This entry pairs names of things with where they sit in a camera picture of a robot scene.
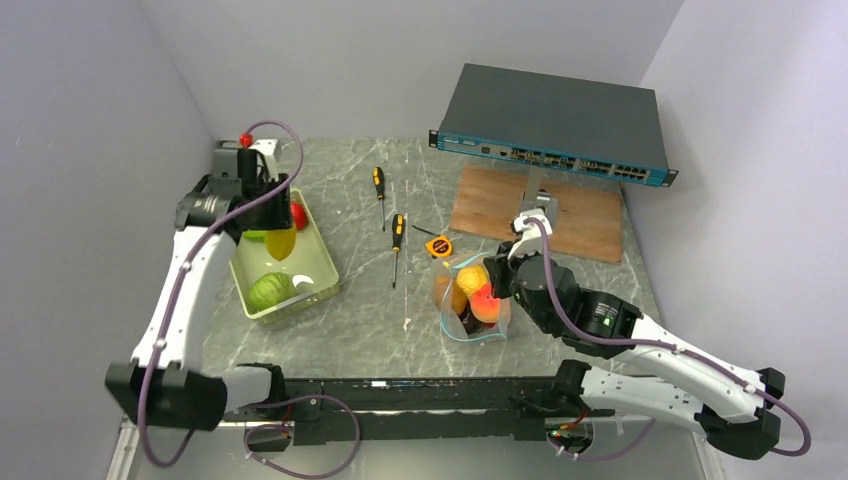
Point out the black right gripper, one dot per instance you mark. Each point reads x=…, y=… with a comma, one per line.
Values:
x=499, y=266

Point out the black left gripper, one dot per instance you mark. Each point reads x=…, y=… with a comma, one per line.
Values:
x=281, y=217

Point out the red apple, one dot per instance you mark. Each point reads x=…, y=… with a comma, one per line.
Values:
x=299, y=216

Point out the yellow starfruit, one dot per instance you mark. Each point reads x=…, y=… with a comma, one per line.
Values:
x=280, y=243

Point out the yellow lemon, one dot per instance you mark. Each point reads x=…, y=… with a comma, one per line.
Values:
x=471, y=279

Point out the clear zip top bag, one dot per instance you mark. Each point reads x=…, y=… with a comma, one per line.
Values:
x=442, y=273

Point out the orange mango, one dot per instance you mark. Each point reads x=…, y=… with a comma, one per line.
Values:
x=458, y=299

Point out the dark purple mangosteen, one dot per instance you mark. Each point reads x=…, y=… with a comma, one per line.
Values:
x=470, y=323

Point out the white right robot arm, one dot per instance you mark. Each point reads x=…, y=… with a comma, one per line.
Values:
x=730, y=406

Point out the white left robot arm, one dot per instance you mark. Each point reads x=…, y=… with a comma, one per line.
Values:
x=162, y=384

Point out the green plastic basket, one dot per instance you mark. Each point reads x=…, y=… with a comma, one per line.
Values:
x=310, y=266

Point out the green cabbage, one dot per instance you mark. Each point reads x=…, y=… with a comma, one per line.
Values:
x=270, y=290

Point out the wooden board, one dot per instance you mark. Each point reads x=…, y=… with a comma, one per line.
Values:
x=587, y=221

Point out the yellow tape measure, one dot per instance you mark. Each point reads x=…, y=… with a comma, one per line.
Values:
x=439, y=247

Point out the upper yellow black screwdriver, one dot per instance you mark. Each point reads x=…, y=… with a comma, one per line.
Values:
x=379, y=184

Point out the yellow black screwdriver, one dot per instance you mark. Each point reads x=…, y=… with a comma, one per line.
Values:
x=398, y=226
x=379, y=184

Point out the lower yellow black screwdriver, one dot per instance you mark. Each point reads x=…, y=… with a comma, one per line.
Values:
x=398, y=226

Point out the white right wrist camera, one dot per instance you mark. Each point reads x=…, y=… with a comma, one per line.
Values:
x=530, y=227

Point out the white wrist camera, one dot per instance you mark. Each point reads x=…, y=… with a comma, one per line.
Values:
x=530, y=227
x=271, y=149

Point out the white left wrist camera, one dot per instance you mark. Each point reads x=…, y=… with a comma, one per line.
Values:
x=271, y=149

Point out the metal switch stand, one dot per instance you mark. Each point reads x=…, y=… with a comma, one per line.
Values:
x=535, y=197

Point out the teal network switch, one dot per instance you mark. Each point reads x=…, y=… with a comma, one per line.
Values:
x=572, y=125

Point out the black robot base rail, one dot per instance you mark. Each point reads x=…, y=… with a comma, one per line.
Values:
x=522, y=408

